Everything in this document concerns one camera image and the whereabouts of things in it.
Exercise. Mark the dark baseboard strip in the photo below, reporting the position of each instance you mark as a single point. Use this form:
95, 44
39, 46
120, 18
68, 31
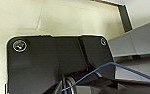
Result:
124, 16

